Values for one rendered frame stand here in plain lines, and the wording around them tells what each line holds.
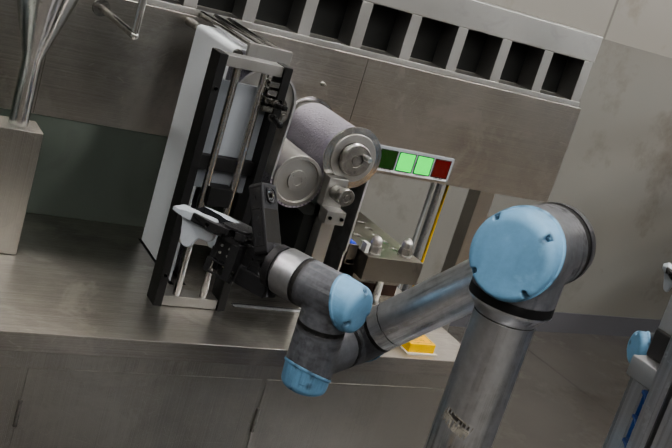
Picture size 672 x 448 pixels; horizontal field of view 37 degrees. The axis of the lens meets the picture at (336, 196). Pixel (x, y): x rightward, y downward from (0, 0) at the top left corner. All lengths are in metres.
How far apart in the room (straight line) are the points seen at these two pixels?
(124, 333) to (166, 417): 0.22
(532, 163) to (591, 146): 2.38
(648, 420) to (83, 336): 1.00
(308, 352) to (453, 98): 1.43
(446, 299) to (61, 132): 1.20
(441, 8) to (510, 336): 1.51
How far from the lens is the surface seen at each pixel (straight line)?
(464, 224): 3.22
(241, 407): 2.16
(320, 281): 1.49
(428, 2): 2.70
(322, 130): 2.35
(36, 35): 2.10
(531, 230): 1.29
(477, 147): 2.91
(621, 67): 5.38
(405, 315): 1.56
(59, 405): 2.03
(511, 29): 2.87
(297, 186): 2.28
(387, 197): 4.73
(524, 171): 3.03
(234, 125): 2.07
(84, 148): 2.46
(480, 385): 1.37
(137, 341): 1.97
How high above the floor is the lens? 1.72
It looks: 14 degrees down
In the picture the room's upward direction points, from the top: 17 degrees clockwise
